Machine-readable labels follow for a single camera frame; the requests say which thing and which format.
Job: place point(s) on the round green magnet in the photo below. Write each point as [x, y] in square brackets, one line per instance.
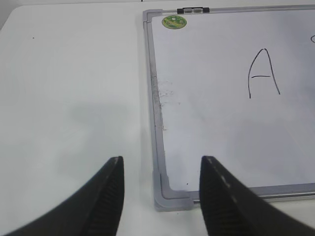
[174, 22]

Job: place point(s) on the black whiteboard hanger clip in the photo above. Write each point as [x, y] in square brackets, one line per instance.
[193, 10]

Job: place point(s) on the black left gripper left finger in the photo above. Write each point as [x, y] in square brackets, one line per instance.
[94, 210]

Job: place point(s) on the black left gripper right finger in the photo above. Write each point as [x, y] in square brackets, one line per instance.
[231, 209]

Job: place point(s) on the white framed whiteboard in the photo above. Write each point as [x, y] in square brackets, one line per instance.
[237, 84]

